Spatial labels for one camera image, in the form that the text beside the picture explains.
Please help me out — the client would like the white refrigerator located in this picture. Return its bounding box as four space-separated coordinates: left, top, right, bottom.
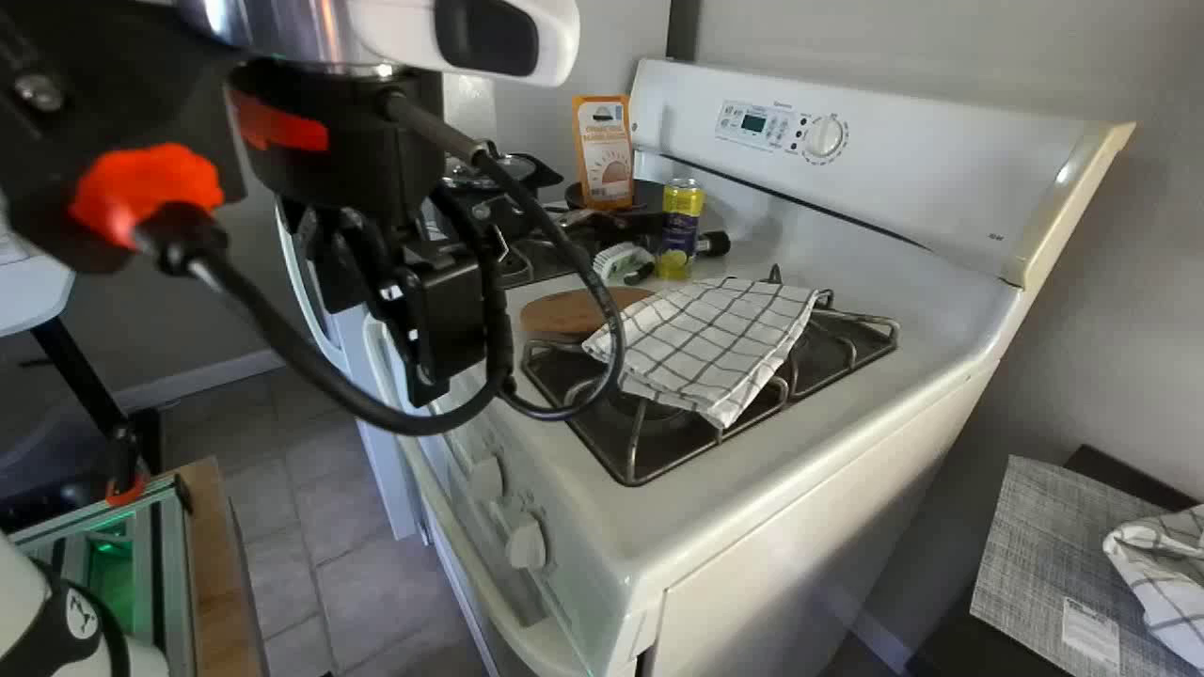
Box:
275 199 424 543

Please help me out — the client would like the thick black camera cable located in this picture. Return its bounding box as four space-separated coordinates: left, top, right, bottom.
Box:
134 124 628 441

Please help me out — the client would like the black stand leg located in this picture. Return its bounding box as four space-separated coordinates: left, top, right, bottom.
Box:
31 316 166 498

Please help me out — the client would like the white stove knob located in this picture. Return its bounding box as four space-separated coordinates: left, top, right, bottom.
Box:
462 453 509 505
503 512 554 574

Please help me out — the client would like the yellow bottle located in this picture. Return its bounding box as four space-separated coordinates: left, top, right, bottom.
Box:
656 174 706 283

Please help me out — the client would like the white refrigerator door handle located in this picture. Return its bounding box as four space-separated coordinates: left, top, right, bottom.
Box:
271 199 341 345

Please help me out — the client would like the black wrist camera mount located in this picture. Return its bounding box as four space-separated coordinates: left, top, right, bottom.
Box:
0 0 248 276

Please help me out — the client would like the white black checkered towel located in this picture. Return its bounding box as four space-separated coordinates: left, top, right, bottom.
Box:
579 272 823 433

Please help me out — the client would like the white dark checked cloth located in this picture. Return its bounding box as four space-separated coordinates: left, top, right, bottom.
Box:
1101 505 1204 675

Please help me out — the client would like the white oven door handle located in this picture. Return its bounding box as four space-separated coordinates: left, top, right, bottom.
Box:
400 435 593 677

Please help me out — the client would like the small white black gadget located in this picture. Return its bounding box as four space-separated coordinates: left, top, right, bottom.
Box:
591 242 657 287

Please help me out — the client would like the white kitchen stove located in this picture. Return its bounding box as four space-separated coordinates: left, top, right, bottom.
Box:
352 52 1141 677

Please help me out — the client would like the gray checked mat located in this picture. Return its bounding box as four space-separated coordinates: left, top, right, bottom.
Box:
967 453 1204 677

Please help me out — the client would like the green glass cabinet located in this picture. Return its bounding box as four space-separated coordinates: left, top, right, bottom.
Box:
10 482 199 677

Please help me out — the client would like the round white timer dial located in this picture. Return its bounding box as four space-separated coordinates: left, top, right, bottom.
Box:
796 108 854 166

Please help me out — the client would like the orange clamp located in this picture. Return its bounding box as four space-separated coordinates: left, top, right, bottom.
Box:
103 426 156 512

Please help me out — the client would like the wooden board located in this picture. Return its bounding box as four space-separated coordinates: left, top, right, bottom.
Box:
173 455 268 677

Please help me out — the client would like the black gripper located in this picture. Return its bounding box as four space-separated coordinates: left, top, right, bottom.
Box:
364 242 509 409

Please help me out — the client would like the black low table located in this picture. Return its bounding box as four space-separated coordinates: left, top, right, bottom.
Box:
913 443 1204 677

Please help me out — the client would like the white side table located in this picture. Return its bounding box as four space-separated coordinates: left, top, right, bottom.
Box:
0 231 80 337

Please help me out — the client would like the white black rounded device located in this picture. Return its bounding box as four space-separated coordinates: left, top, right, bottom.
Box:
0 529 173 677

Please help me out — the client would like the round cork trivet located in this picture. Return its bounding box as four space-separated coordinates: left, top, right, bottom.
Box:
514 287 656 359

